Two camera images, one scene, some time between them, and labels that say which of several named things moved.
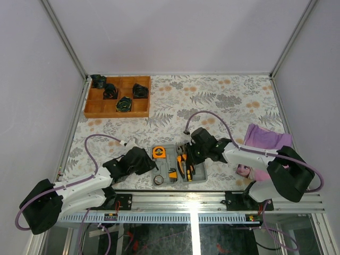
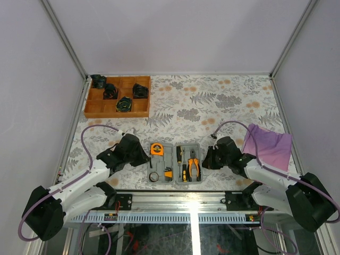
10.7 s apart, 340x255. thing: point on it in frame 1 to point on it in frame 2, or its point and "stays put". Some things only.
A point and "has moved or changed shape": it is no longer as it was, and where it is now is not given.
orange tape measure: x=159 y=152 has moved or changed shape
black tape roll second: x=110 y=92 stays put
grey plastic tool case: x=171 y=166 stays put
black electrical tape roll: x=158 y=179 to x=153 y=177
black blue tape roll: x=124 y=104 stays put
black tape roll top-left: x=99 y=81 stays put
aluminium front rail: x=202 y=202 stays put
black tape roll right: x=139 y=91 stays put
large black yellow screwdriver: x=189 y=176 to x=184 y=172
